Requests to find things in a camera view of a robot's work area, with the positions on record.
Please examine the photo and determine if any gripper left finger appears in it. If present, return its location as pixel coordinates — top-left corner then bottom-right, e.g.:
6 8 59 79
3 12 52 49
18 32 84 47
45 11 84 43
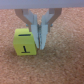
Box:
14 8 43 50

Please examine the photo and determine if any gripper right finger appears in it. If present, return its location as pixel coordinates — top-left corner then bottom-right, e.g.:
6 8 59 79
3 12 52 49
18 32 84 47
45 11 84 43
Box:
40 8 63 50

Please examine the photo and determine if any yellow block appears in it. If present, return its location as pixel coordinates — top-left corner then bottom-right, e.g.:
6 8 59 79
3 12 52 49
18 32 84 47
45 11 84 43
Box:
12 28 37 57

